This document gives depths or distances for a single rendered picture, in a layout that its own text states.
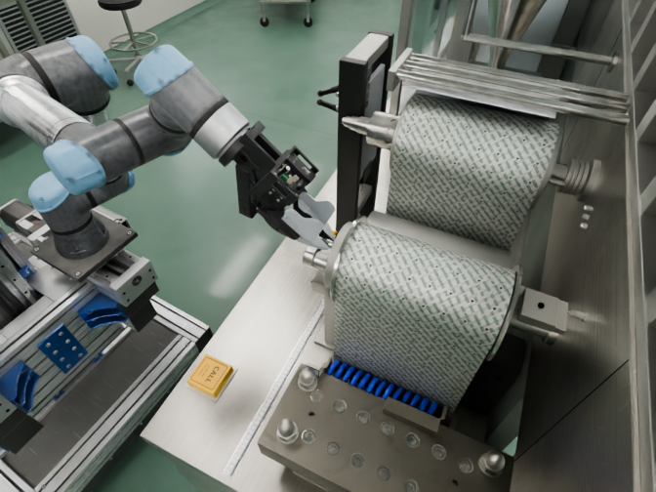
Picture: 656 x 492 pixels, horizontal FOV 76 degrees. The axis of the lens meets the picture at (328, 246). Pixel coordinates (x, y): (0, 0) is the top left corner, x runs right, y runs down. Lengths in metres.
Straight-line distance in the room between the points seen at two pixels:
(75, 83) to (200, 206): 1.80
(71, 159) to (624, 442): 0.67
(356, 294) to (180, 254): 1.93
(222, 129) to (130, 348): 1.46
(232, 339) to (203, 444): 0.23
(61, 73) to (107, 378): 1.23
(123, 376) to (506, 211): 1.56
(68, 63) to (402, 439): 0.94
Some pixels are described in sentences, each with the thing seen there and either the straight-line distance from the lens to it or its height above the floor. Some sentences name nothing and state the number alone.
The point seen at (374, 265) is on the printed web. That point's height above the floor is 1.30.
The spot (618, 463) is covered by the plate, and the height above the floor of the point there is 1.42.
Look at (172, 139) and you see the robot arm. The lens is 0.70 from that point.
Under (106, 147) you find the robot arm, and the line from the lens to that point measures 0.67.
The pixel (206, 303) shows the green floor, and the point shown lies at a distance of 2.23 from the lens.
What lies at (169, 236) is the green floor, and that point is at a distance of 2.61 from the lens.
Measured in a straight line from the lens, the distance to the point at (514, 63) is 1.50.
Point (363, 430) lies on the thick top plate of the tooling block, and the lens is 0.78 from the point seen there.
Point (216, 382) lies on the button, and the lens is 0.95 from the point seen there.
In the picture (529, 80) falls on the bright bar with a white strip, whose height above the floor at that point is 1.45.
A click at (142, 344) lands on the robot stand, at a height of 0.21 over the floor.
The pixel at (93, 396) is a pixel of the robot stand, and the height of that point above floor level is 0.21.
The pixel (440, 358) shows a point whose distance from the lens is 0.69.
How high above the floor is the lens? 1.76
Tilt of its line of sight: 48 degrees down
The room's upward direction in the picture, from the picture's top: straight up
